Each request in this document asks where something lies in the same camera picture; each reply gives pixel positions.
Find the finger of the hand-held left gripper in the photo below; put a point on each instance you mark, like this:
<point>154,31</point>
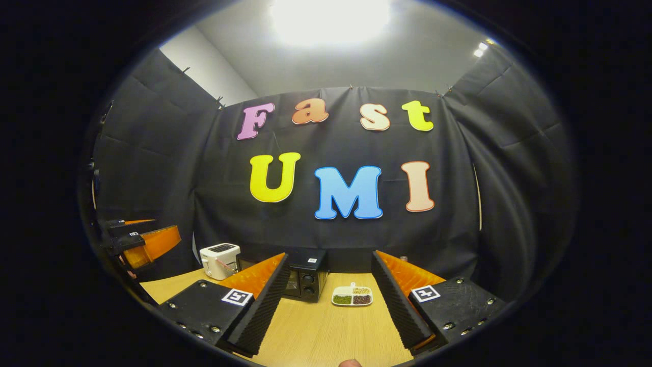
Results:
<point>135,222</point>
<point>158,242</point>

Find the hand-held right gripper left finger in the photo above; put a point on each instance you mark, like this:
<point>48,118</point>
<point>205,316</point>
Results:
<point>262,306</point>

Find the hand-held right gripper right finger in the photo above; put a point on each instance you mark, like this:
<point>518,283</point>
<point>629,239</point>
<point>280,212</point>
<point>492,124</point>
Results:
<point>398,306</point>

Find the black electric oven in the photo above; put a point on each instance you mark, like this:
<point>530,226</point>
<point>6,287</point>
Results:
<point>310,280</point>

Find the white divided plate with beans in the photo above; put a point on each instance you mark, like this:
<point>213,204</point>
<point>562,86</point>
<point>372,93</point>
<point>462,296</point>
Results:
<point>351,298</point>

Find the thin pink stick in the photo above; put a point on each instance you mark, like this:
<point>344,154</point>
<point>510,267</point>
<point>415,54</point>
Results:
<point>223,265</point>

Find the white toaster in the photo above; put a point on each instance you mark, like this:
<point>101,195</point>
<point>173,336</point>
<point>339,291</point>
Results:
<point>214,265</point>

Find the black backdrop cloth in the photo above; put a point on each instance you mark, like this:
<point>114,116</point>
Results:
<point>331,239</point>

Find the ceiling light panel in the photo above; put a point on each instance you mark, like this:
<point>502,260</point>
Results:
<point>328,20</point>

